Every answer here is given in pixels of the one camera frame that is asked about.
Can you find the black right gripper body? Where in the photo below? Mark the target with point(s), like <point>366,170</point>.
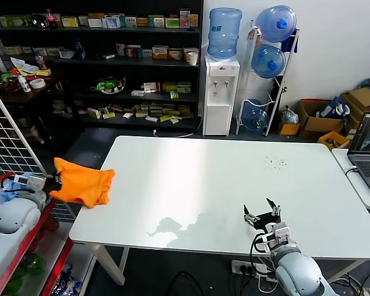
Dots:
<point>266,220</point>

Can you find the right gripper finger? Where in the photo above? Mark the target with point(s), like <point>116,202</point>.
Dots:
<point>276,210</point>
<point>249,217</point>

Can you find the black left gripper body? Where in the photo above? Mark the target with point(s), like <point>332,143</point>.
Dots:
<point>53,184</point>

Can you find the orange t-shirt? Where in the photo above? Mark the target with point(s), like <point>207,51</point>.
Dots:
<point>83,185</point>

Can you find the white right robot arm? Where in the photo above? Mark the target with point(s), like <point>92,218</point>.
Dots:
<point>299,274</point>

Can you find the light blue crumpled cloth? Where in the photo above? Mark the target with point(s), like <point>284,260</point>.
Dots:
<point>6,195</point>

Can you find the white power strip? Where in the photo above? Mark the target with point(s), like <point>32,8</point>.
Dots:
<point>242,267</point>

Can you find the small red snack bag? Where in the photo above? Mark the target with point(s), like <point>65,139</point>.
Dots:
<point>0,178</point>

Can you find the dark wooden side table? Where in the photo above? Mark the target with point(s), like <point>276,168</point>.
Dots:
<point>58,123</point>

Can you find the small yellow box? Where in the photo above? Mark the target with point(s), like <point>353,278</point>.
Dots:
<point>289,129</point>

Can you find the green plastic bottle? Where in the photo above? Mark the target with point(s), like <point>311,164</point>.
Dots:
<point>34,265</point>

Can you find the yellow plastic bin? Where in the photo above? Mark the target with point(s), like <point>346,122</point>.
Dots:
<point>333,138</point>

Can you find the tilted blue water jug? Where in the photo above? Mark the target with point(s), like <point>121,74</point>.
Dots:
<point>266,61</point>
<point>256,118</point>
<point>274,23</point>

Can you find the dark plastic bag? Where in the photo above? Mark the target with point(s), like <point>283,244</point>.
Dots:
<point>290,116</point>

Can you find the open cardboard box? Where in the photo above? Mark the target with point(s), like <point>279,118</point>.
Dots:
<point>320,126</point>

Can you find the blue snack pack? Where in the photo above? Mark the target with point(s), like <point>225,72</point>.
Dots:
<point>64,282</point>

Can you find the white tape roll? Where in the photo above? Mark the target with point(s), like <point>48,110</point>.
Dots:
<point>37,84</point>

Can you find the grey laptop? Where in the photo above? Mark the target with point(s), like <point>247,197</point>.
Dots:
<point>365,160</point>

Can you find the small white bottle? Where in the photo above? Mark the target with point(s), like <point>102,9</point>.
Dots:
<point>24,85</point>

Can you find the white table leg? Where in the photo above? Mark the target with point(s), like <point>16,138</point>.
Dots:
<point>117,265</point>

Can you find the bowl of green fruit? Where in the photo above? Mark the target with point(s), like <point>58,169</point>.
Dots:
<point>108,84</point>

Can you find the blue shopping bag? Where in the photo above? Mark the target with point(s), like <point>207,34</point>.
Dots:
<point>333,109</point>

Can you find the white water dispenser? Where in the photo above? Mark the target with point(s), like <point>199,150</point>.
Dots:
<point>220,101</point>

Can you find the purple drink bottle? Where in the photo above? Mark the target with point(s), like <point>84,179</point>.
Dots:
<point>41,61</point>

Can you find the black shelving unit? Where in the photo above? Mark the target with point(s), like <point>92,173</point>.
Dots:
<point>185,101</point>

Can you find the dark blue bottle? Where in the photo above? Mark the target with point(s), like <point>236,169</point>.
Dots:
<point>80,50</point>

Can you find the red white medicine box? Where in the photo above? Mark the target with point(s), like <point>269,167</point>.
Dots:
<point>151,87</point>

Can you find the closed cardboard box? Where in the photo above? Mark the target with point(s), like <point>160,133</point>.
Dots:
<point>362,97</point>

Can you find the white metal jug rack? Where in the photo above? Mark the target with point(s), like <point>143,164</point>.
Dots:
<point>291,61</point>

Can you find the cola bottle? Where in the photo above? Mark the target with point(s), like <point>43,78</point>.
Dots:
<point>51,20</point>

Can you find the white paper cup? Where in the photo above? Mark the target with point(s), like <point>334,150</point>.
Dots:
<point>192,59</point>

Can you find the dark blue hanging cloth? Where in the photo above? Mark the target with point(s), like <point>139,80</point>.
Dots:
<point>291,41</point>

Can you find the orange white medicine box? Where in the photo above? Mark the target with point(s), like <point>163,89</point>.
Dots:
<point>160,53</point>

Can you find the upright blue water jug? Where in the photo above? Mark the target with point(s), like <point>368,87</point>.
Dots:
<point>224,34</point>

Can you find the red white tall box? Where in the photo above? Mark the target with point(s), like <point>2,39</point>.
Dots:
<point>185,18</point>

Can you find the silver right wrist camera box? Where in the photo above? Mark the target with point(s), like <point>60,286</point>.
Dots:
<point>279,235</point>

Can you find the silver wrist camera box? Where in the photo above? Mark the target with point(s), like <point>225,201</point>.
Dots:
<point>31,182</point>
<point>279,235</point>

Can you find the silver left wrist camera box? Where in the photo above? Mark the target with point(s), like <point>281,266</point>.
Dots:
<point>31,182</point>

